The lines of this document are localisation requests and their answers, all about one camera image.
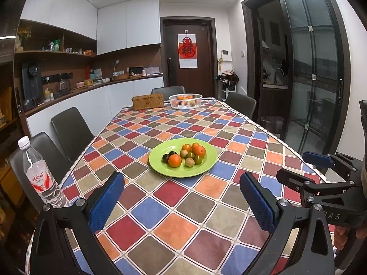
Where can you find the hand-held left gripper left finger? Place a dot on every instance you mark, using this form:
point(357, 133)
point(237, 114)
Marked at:
point(107, 203)

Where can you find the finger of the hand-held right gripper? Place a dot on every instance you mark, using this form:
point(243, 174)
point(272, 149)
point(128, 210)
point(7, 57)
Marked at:
point(289, 176)
point(315, 159)

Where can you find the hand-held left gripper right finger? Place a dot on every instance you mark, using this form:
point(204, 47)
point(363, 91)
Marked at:
point(258, 203)

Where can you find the green plate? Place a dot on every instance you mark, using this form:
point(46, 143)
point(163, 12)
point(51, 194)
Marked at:
point(160, 166)

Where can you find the dark plum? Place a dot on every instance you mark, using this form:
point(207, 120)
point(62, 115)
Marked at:
point(173, 153)
point(165, 158)

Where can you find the person's right hand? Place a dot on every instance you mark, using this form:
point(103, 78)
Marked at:
point(342, 237)

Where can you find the dark trash bin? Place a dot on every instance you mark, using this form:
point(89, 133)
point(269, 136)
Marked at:
point(272, 124)

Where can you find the dark grey chair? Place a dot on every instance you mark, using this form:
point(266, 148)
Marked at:
point(71, 131)
point(51, 154)
point(167, 90)
point(240, 104)

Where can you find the clear plastic water bottle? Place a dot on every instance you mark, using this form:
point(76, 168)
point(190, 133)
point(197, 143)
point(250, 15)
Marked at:
point(37, 174)

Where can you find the colourful checkered tablecloth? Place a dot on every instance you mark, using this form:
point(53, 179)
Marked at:
point(183, 226)

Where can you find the pale beige round fruit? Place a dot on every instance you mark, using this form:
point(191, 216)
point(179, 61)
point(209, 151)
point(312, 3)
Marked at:
point(183, 153)

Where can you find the small orange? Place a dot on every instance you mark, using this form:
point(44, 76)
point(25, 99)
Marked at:
point(186, 147)

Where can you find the kitchen faucet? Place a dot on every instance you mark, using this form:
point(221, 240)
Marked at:
point(279, 76)

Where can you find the sliding glass door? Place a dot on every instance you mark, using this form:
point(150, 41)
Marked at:
point(312, 63)

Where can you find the woven tissue box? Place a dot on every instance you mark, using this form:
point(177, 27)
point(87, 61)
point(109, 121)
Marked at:
point(147, 101)

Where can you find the shoe rack with bags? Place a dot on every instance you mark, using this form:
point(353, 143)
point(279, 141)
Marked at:
point(228, 80)

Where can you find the white plastic basket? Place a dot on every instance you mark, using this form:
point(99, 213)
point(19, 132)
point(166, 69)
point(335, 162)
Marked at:
point(185, 104)

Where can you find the glass kettle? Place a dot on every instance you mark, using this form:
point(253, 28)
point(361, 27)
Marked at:
point(64, 86)

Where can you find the wicker basket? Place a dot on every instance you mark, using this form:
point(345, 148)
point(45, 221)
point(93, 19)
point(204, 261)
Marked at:
point(120, 77)

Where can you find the oranges in basket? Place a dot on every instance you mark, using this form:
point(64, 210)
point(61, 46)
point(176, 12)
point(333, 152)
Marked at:
point(183, 98)

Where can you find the brown door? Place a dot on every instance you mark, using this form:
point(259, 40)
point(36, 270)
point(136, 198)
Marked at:
point(206, 77)

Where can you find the black box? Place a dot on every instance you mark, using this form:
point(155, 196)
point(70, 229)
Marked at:
point(136, 70)

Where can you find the white intercom panel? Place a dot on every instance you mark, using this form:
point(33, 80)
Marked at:
point(226, 55)

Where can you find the white desk lamp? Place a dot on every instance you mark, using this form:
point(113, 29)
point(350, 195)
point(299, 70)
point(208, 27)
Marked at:
point(116, 66)

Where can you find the black water dispenser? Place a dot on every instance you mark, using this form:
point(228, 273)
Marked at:
point(32, 83)

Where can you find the wooden shelf cabinet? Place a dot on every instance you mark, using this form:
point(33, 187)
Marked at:
point(57, 63)

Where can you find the yellow flowers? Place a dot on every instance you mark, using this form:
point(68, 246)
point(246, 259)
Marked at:
point(24, 32)

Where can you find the red and white wall poster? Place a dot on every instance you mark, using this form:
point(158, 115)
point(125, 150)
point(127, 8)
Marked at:
point(187, 51)

